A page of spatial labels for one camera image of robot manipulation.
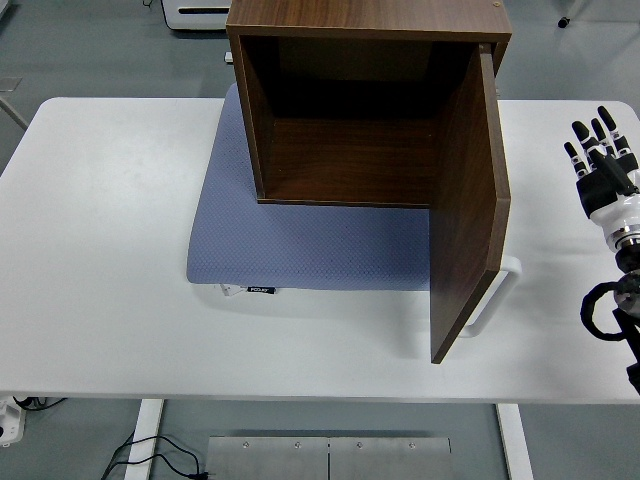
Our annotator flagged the brown wooden cabinet door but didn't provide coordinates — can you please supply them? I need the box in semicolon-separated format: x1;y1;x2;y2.
428;43;512;365

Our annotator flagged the brown wooden cabinet body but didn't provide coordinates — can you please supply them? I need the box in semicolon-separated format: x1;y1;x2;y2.
224;0;515;209

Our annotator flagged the black floor cable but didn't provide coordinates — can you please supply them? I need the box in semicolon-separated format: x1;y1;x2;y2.
99;433;211;480

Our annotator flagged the blue-grey mesh mat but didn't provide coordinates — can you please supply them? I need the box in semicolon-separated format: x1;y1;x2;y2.
185;82;432;292

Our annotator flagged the white table leg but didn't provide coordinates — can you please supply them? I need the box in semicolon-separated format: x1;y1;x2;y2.
123;399;165;480
495;402;534;480

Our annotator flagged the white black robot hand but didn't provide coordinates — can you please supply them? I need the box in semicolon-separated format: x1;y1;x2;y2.
563;104;640;251

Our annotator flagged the white power strip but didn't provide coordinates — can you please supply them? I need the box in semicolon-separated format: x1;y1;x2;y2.
0;394;26;449

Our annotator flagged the grey metal plate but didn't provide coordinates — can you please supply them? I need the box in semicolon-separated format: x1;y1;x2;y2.
206;435;330;480
327;435;452;480

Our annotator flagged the white door handle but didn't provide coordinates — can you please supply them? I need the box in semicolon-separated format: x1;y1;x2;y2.
459;253;523;340

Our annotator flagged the white floor appliance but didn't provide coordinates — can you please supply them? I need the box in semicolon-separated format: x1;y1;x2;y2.
160;0;234;34

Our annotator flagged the black power strip cable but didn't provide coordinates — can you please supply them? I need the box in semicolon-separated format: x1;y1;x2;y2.
12;396;67;412

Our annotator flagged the grey chair leg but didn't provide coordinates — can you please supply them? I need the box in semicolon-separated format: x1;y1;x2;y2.
0;94;29;132

